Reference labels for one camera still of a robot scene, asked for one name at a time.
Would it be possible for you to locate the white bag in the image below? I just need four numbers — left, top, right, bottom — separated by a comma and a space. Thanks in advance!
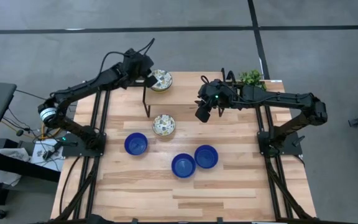
0, 147, 31, 187

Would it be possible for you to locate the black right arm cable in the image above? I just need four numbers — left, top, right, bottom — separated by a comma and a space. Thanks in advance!
200, 74, 219, 86

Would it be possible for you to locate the orange cable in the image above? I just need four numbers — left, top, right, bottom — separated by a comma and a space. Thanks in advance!
40, 122, 62, 140

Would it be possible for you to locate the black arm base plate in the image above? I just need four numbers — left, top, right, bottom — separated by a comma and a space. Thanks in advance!
61, 133, 107, 157
257, 130, 304, 156

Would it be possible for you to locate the wooden shelf with black legs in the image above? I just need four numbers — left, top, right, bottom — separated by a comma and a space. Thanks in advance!
142, 72, 226, 118

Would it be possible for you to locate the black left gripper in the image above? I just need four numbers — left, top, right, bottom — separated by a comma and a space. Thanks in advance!
122, 48, 158, 88

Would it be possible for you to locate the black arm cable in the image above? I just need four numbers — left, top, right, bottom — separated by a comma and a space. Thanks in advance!
99, 37, 156, 75
200, 74, 219, 86

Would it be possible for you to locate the blue plastic mini bowl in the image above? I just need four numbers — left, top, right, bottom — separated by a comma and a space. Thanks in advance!
124, 132, 149, 156
193, 144, 219, 169
171, 152, 196, 179

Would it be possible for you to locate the black power adapter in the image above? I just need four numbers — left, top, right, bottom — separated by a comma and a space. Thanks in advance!
43, 140, 78, 161

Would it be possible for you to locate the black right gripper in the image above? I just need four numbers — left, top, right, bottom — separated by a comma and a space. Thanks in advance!
195, 79, 239, 123

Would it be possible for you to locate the black aluminium frame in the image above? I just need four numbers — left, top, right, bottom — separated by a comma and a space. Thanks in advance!
255, 105, 315, 222
53, 88, 111, 222

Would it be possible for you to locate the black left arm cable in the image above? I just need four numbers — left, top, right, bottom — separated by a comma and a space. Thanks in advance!
99, 37, 156, 75

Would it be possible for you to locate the green potted plant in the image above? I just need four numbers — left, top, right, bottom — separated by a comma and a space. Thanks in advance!
239, 69, 268, 91

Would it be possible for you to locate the white printed paper sheet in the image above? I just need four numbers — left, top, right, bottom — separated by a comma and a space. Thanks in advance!
30, 139, 64, 172

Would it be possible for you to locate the yellow patterned mini bowl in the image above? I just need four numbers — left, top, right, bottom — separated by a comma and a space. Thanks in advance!
152, 114, 177, 137
150, 69, 173, 93

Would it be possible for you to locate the black bench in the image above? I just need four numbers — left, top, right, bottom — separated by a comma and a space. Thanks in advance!
0, 148, 61, 183

